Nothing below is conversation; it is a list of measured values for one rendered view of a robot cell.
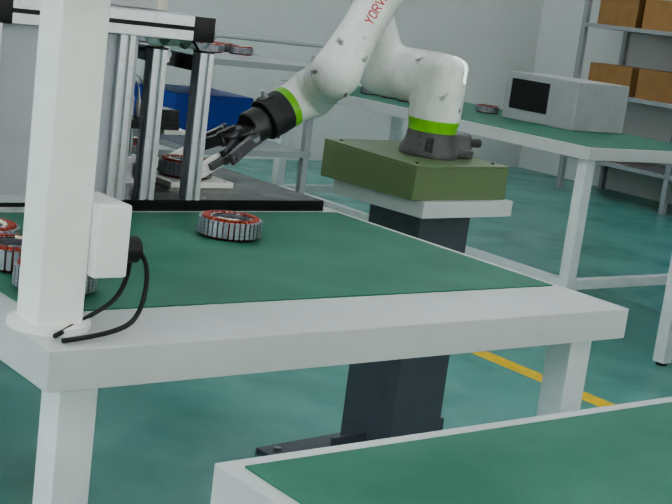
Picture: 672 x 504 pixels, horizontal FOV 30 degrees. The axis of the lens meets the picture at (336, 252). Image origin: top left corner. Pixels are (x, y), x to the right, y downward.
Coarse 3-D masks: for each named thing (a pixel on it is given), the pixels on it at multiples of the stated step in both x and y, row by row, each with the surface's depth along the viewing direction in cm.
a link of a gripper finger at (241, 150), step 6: (246, 138) 261; (252, 138) 261; (240, 144) 259; (246, 144) 260; (252, 144) 261; (258, 144) 262; (234, 150) 257; (240, 150) 258; (246, 150) 260; (228, 156) 256; (240, 156) 258; (234, 162) 257
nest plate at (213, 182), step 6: (156, 174) 258; (162, 174) 259; (156, 180) 255; (162, 180) 253; (168, 180) 252; (174, 180) 253; (204, 180) 258; (210, 180) 259; (216, 180) 260; (222, 180) 261; (168, 186) 252; (174, 186) 252; (204, 186) 256; (210, 186) 257; (216, 186) 258; (222, 186) 258; (228, 186) 259
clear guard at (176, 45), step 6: (150, 42) 297; (156, 42) 294; (162, 42) 292; (168, 42) 289; (174, 42) 286; (180, 42) 284; (186, 42) 281; (192, 42) 279; (174, 48) 289; (180, 48) 286; (186, 48) 284; (192, 48) 281; (198, 48) 280
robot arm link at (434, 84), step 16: (416, 48) 310; (400, 64) 306; (416, 64) 303; (432, 64) 301; (448, 64) 300; (464, 64) 303; (400, 80) 306; (416, 80) 303; (432, 80) 301; (448, 80) 301; (464, 80) 304; (400, 96) 309; (416, 96) 304; (432, 96) 302; (448, 96) 302; (464, 96) 307; (416, 112) 305; (432, 112) 303; (448, 112) 303; (416, 128) 305; (432, 128) 304; (448, 128) 305
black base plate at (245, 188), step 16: (224, 176) 276; (240, 176) 279; (128, 192) 239; (160, 192) 244; (176, 192) 246; (208, 192) 251; (224, 192) 254; (240, 192) 256; (256, 192) 259; (272, 192) 262; (288, 192) 265; (144, 208) 234; (160, 208) 236; (176, 208) 238; (192, 208) 241; (208, 208) 243; (224, 208) 245; (240, 208) 247; (256, 208) 250; (272, 208) 252; (288, 208) 255; (304, 208) 257; (320, 208) 260
